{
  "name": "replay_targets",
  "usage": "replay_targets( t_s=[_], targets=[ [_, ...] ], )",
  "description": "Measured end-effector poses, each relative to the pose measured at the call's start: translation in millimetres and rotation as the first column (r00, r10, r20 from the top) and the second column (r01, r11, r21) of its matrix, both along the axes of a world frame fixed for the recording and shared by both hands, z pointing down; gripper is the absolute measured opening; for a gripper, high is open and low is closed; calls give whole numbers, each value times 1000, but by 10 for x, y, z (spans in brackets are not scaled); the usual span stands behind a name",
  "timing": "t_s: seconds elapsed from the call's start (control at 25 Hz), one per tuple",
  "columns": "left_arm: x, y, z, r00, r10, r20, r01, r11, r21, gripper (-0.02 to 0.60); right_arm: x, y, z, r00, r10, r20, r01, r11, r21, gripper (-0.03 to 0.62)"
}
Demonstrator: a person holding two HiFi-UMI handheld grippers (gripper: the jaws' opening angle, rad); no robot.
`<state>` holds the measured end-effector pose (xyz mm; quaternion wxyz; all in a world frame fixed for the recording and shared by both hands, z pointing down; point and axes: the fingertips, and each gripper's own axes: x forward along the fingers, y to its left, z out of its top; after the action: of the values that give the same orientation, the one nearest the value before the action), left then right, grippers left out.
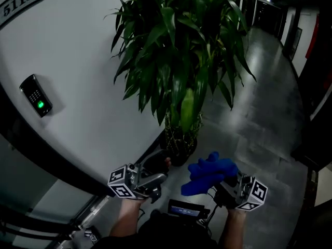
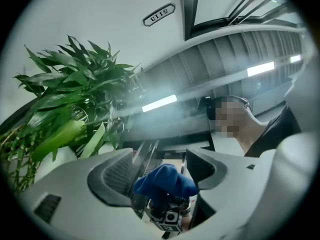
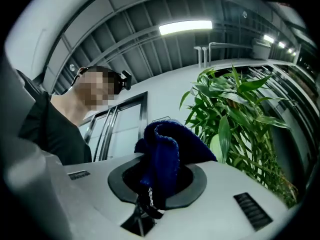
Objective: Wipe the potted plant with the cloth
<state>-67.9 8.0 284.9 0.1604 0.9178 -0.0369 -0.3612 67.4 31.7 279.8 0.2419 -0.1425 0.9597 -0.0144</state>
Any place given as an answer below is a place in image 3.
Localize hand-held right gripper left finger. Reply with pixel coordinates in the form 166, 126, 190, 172
107, 156, 145, 204

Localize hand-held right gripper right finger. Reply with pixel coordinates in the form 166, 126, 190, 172
163, 163, 208, 209

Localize dark blue cloth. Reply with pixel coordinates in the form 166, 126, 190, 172
134, 118, 218, 220

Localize green potted plant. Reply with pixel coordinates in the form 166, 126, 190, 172
179, 64, 300, 209

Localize black framed glass door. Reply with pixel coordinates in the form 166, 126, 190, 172
83, 91, 149, 163

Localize person's black shirt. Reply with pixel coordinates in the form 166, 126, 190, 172
17, 68, 93, 166

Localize slatted window blinds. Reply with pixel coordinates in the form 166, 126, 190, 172
214, 63, 319, 160

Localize white air conditioner unit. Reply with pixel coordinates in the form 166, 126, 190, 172
250, 38, 272, 60

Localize long ceiling light panel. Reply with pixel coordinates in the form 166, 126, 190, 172
158, 19, 214, 36

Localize black head-worn camera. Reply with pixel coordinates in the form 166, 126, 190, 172
116, 70, 133, 92

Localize white wall pipes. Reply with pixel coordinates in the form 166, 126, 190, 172
193, 41, 253, 69

